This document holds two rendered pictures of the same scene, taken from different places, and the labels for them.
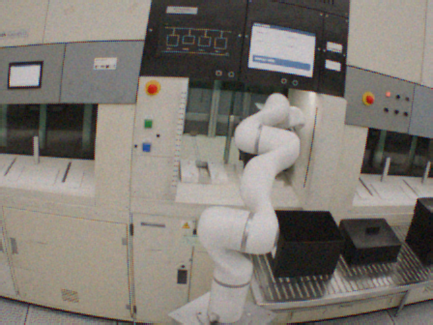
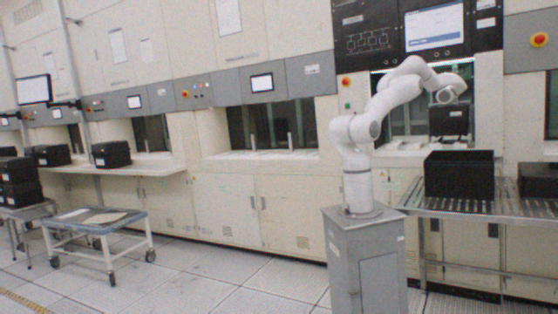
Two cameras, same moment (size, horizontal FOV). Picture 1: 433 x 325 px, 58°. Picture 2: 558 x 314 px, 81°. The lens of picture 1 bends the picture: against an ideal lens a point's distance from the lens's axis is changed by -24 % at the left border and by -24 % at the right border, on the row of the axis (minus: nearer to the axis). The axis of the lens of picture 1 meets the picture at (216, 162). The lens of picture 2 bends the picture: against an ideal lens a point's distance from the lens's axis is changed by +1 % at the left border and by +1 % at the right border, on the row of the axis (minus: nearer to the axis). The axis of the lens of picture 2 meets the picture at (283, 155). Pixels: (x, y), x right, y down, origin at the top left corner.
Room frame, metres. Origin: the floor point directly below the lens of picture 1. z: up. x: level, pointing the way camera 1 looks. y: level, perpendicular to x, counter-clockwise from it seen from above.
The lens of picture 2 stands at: (0.02, -0.76, 1.28)
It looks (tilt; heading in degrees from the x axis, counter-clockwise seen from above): 10 degrees down; 41
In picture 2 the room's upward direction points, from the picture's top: 6 degrees counter-clockwise
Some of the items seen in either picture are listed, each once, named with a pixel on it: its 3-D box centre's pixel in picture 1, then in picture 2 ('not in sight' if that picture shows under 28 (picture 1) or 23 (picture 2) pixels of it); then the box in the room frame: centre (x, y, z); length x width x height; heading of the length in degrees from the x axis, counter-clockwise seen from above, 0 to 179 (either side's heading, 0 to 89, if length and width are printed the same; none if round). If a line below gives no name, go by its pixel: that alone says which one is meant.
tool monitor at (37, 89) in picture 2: not in sight; (53, 93); (1.11, 3.18, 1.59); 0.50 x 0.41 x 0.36; 9
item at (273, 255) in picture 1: (303, 243); (459, 173); (1.69, -0.39, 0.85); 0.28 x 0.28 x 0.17; 8
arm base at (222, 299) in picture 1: (227, 298); (358, 191); (1.25, -0.09, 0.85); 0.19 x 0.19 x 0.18
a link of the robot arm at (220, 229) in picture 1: (226, 246); (349, 142); (1.26, -0.06, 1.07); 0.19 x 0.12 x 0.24; 78
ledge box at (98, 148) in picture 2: not in sight; (111, 153); (1.35, 2.71, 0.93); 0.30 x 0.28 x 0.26; 96
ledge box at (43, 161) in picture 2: not in sight; (53, 155); (1.16, 3.88, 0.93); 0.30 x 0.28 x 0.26; 102
